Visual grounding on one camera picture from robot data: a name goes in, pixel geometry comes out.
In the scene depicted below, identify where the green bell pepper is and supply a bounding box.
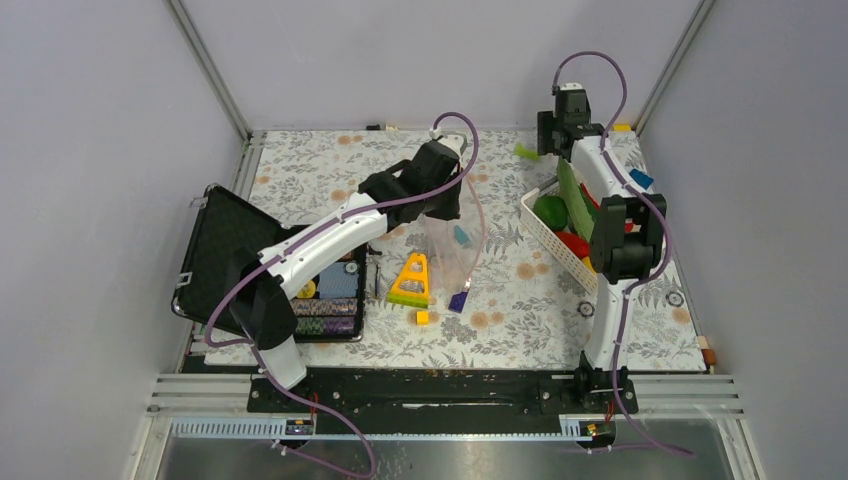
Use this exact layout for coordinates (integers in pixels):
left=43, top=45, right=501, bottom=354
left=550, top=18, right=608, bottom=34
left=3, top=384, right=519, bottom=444
left=533, top=195, right=570, bottom=232

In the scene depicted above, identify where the long green cucumber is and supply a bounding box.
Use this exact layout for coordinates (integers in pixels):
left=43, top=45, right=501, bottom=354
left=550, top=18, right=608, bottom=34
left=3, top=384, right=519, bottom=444
left=556, top=157, right=597, bottom=241

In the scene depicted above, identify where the clear pink-dotted zip bag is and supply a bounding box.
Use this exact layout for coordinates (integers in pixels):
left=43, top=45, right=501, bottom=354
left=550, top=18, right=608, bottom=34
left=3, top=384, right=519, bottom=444
left=423, top=178, right=488, bottom=300

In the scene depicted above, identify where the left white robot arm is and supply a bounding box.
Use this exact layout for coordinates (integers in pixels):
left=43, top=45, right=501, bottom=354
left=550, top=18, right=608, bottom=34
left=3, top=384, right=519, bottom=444
left=217, top=134, right=468, bottom=411

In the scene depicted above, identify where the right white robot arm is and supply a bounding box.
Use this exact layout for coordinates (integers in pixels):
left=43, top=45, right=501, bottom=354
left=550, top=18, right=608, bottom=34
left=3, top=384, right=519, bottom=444
left=537, top=83, right=666, bottom=412

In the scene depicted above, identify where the lime green block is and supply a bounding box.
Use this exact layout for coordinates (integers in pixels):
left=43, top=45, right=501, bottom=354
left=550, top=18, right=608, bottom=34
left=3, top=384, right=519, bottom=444
left=513, top=143, right=540, bottom=161

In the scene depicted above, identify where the teal small block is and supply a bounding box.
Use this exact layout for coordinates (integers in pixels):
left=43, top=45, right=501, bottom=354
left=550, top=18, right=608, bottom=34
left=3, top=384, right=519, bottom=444
left=453, top=225, right=471, bottom=247

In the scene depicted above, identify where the blue lego brick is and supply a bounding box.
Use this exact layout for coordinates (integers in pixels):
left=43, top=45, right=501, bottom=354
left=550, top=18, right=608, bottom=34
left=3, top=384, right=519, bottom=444
left=629, top=168, right=655, bottom=190

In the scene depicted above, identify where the red chili pepper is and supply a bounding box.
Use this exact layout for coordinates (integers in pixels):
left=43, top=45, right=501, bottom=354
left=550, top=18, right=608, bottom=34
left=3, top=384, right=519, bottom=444
left=555, top=231, right=590, bottom=259

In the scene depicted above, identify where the yellow lemon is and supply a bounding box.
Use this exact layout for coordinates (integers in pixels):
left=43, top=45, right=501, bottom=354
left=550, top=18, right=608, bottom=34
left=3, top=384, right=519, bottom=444
left=581, top=256, right=597, bottom=274

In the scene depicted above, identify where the yellow triangular toy block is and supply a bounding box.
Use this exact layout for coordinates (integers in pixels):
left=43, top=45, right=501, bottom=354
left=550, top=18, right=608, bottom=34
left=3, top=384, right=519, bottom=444
left=386, top=252, right=430, bottom=309

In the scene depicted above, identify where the purple lego brick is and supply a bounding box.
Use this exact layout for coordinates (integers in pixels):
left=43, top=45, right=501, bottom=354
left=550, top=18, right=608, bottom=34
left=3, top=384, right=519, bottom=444
left=448, top=291, right=468, bottom=313

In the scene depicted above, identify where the white plastic basket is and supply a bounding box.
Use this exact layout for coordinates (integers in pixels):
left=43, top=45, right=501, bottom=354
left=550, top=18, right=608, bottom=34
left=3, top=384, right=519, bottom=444
left=519, top=179, right=599, bottom=296

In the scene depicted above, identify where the small yellow cube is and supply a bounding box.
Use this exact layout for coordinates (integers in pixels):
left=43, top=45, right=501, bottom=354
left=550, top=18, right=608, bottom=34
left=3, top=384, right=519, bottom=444
left=415, top=310, right=430, bottom=326

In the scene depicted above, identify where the black poker chip case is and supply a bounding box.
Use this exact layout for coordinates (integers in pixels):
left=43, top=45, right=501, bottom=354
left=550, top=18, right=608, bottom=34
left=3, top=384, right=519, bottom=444
left=172, top=184, right=368, bottom=343

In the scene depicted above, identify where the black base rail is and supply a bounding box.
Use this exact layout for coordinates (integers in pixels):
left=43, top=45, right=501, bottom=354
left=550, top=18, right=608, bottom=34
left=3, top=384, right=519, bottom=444
left=248, top=366, right=639, bottom=436

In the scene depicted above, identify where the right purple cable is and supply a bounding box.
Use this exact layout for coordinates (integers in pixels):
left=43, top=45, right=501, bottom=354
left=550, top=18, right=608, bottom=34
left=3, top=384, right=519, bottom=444
left=551, top=50, right=697, bottom=462

